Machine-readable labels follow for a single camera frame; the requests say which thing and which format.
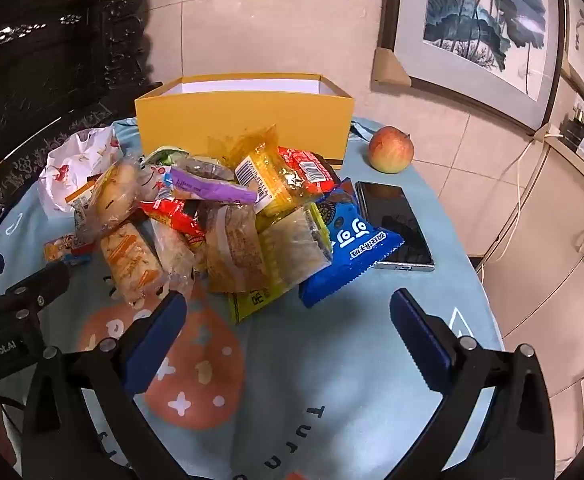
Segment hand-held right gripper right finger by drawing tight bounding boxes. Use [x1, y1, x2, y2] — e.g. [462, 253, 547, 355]
[390, 287, 557, 480]

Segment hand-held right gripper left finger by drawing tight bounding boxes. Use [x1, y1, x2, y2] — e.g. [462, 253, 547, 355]
[21, 289, 189, 480]

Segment yellow bar packet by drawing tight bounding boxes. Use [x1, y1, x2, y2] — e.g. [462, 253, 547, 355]
[228, 202, 333, 324]

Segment yellow clear barcode packet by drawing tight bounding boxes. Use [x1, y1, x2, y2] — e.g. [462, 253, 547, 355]
[211, 124, 317, 218]

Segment yellow cardboard box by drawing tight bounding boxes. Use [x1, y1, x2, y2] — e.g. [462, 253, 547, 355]
[134, 74, 356, 170]

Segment small orange blue packet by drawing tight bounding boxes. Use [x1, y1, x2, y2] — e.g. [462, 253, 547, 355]
[43, 234, 95, 266]

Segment orange striped cake packet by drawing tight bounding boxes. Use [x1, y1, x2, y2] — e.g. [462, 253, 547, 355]
[99, 222, 165, 308]

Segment white cake clear packet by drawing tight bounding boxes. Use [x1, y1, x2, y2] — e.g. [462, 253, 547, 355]
[149, 217, 196, 298]

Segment white orange snack packet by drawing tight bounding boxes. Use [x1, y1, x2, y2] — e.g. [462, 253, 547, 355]
[67, 175, 103, 211]

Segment blue snack packet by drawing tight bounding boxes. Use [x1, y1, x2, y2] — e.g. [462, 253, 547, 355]
[299, 177, 405, 309]

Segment white printed tissue pack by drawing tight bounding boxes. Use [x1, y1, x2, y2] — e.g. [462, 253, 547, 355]
[38, 127, 123, 218]

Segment bread bun clear packet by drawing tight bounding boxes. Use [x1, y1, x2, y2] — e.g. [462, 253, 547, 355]
[74, 157, 145, 241]

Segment black smartphone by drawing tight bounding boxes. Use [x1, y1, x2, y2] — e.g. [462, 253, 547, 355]
[354, 181, 436, 272]

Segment brown cake clear packet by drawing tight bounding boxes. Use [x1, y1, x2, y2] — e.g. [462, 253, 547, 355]
[204, 205, 269, 293]

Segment cream cake clear packet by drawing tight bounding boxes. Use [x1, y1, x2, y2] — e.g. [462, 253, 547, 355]
[257, 207, 333, 293]

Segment beige cabinet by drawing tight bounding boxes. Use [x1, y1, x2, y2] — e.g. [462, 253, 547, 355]
[476, 125, 584, 466]

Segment purple snack packet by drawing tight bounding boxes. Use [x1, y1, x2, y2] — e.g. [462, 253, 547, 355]
[164, 166, 259, 206]

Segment red apple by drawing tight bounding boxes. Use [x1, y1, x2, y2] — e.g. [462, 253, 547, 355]
[369, 126, 415, 174]

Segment red black snack packet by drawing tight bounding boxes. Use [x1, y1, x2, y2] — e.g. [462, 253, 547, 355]
[277, 146, 340, 196]

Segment cardboard corner protector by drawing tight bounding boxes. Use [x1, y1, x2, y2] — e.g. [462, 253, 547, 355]
[372, 46, 411, 87]

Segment framed lotus painting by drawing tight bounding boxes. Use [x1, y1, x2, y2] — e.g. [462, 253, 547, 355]
[376, 0, 565, 136]

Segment white cable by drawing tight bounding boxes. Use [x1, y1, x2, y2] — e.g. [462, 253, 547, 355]
[499, 132, 562, 261]

